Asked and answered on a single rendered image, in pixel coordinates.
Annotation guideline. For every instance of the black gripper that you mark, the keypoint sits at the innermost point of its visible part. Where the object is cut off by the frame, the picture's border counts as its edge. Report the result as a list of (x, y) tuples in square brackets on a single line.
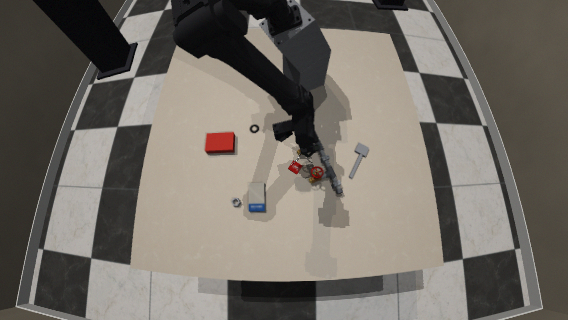
[(306, 149)]

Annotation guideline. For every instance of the red flat block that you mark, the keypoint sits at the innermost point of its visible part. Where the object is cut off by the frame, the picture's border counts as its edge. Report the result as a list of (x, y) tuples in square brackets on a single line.
[(220, 142)]

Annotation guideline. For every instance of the red number tag with silver chain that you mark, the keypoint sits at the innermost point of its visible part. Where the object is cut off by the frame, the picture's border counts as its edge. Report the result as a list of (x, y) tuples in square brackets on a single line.
[(295, 167)]

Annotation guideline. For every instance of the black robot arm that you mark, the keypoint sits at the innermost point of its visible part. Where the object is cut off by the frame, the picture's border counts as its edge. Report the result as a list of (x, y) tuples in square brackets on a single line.
[(199, 21)]

